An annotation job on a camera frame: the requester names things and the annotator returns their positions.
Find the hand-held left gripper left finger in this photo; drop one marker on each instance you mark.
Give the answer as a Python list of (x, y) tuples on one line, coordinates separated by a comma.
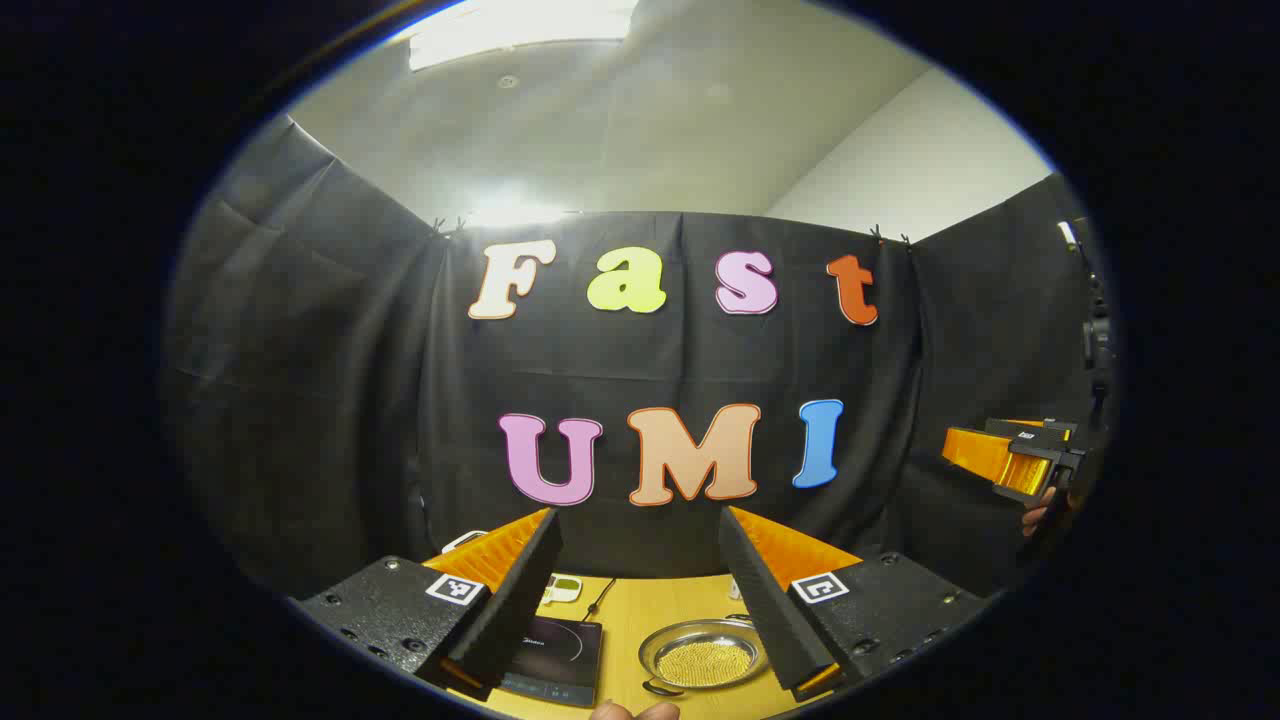
[(520, 590)]

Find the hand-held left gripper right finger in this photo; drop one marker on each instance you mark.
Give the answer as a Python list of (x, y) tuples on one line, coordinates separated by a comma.
[(760, 600)]

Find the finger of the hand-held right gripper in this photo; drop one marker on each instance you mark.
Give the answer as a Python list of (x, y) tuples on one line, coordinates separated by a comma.
[(975, 452), (1022, 475)]

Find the stainless steel pot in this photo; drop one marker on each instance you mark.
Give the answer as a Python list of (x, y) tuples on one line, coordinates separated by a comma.
[(700, 632)]

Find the black induction cooktop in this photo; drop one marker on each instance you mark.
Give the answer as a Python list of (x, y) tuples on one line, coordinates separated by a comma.
[(560, 650)]

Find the white divided bean tray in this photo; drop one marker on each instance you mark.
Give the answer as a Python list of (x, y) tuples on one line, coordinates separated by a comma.
[(562, 589)]

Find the pile of soybeans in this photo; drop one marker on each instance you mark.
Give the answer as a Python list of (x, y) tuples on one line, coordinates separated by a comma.
[(705, 663)]

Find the dark equipment stand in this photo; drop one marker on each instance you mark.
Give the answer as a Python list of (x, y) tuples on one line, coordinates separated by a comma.
[(1098, 340)]

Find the black backdrop cloth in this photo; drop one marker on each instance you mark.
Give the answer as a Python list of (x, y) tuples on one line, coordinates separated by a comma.
[(300, 400)]

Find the ceiling light panel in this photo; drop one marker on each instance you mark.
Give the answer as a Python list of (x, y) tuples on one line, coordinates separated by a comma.
[(520, 30)]

